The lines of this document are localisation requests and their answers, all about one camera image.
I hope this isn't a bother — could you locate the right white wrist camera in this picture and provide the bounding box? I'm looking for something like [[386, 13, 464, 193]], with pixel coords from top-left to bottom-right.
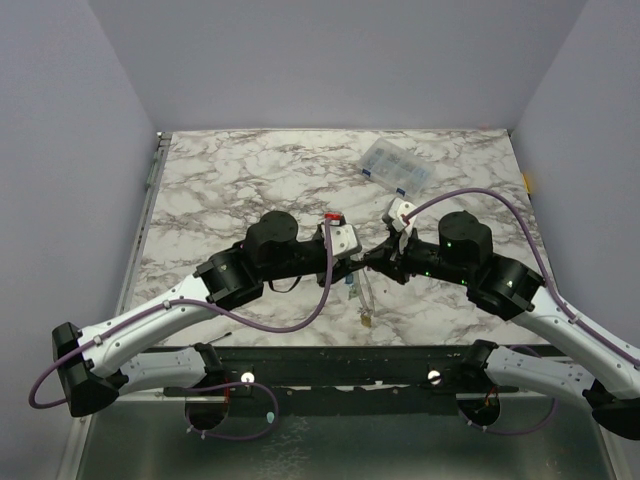
[[382, 197, 416, 235]]

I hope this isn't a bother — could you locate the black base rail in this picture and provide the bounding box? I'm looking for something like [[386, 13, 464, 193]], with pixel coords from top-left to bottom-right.
[[164, 342, 521, 416]]

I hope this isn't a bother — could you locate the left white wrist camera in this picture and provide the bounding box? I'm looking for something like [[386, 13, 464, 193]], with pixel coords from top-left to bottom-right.
[[328, 223, 362, 259]]

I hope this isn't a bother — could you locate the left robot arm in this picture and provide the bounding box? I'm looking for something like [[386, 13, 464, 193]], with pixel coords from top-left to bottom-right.
[[52, 211, 362, 418]]

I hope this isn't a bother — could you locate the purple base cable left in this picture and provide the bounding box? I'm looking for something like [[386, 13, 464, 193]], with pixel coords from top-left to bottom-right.
[[185, 380, 281, 442]]

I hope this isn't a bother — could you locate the large metal keyring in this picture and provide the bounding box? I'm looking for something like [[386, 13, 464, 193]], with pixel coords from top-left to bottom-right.
[[348, 270, 376, 322]]

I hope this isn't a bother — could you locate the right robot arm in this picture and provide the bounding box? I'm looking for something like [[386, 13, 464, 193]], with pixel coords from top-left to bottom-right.
[[364, 211, 639, 440]]

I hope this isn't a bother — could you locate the clear plastic organizer box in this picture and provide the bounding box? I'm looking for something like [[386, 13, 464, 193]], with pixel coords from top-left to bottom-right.
[[358, 138, 435, 200]]

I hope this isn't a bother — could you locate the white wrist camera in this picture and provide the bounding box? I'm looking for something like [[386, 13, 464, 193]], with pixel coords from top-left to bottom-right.
[[382, 197, 416, 235], [328, 223, 362, 259]]

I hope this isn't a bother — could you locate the left aluminium side rail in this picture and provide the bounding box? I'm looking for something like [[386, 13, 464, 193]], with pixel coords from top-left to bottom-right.
[[112, 131, 173, 317]]

